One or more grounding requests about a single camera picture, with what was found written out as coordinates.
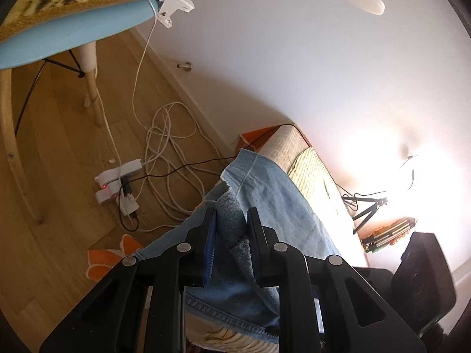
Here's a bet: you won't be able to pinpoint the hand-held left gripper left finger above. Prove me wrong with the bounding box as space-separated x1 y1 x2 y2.
39 208 218 353

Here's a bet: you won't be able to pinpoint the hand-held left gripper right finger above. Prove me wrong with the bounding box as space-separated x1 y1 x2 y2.
246 208 429 353

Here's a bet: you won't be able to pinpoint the blue denim pants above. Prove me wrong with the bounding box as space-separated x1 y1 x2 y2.
132 149 344 344

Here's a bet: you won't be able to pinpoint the white plug adapter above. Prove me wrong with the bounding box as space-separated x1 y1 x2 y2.
118 194 140 217

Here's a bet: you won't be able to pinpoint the yellow striped mat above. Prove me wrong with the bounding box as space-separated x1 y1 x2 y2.
191 147 369 353

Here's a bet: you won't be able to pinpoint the orange floor rug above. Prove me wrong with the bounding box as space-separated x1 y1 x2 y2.
86 233 145 280

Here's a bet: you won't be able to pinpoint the black gooseneck phone holder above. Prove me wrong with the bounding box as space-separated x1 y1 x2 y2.
399 148 418 192

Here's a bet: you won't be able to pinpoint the short white power strip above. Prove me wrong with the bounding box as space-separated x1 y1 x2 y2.
96 187 126 205

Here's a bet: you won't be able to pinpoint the long white power strip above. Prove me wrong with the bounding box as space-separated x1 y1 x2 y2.
94 159 143 189

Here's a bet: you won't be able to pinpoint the blue chair with wooden legs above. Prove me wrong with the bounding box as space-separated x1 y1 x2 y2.
0 0 160 225

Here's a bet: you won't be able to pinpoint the folded metal frame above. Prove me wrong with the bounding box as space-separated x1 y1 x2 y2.
362 218 418 255

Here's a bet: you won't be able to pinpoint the black power cable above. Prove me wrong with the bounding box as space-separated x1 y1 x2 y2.
120 123 313 230

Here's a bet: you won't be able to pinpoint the white ring light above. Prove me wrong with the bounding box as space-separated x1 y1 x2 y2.
390 132 460 207

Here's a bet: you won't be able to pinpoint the tangled white extension cable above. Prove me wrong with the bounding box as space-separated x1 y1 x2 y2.
88 92 207 233

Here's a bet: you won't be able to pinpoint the white lamp cable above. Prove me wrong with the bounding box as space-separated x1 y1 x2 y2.
132 16 159 133

